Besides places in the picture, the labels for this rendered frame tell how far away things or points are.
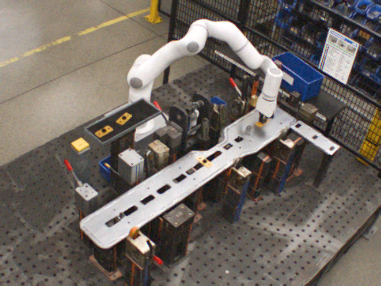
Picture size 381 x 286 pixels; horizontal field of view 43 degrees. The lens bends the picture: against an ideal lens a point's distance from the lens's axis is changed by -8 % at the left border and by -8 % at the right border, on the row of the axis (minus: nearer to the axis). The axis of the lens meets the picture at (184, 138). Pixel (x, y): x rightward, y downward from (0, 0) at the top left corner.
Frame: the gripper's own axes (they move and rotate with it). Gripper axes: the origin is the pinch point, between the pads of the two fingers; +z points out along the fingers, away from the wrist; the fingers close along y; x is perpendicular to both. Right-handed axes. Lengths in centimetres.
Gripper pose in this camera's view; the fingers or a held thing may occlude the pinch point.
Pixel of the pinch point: (262, 119)
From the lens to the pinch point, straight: 277.8
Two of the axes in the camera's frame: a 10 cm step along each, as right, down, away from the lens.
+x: 6.9, -4.2, 5.9
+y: 7.1, 5.2, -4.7
